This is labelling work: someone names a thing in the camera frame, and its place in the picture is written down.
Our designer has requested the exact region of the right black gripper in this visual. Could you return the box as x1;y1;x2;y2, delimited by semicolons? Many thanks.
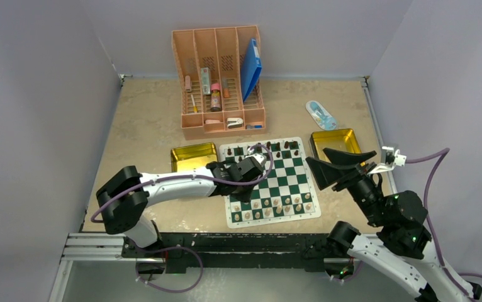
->
304;147;387;226

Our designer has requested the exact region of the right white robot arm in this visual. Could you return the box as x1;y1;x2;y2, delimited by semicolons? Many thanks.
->
306;147;482;301

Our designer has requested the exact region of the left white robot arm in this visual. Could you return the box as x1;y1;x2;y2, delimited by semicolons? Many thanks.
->
91;154;270;257

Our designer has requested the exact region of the green white chess board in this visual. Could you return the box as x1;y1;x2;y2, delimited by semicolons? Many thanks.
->
225;137;322;229

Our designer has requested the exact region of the right gold tin tray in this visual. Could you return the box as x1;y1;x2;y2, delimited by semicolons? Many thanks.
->
310;128;361;162

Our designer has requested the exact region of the gold tin tray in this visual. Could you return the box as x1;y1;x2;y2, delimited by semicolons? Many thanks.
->
170;142;218;172
310;128;361;162

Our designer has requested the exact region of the white stapler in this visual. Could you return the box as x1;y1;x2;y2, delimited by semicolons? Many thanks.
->
226;118;244;130

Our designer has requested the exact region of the blue white packaged item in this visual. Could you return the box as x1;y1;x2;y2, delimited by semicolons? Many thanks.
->
305;100;338;131

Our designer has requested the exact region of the left gold tin tray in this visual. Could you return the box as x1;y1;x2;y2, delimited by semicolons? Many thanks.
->
170;142;218;172

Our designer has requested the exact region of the brown bottle pink cap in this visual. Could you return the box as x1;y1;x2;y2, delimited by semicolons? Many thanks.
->
210;82;222;112

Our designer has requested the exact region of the blue folder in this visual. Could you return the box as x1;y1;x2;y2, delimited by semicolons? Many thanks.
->
240;38;262;103

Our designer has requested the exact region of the white green box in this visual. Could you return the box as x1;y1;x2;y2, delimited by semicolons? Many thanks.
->
200;67;211;96

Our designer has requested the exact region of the pink desk organizer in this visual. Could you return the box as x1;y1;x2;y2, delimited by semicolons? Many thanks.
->
171;25;267;140

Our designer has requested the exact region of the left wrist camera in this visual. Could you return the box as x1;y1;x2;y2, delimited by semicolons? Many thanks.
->
248;154;267;169

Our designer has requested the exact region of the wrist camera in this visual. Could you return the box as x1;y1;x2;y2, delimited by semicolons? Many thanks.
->
248;154;267;169
368;145;406;175

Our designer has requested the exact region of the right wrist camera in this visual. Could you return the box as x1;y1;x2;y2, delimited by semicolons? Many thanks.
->
368;145;406;175

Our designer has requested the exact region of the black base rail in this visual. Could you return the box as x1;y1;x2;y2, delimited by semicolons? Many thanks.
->
121;233;359;277

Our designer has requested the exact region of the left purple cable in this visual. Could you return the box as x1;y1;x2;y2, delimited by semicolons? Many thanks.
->
90;143;274;224

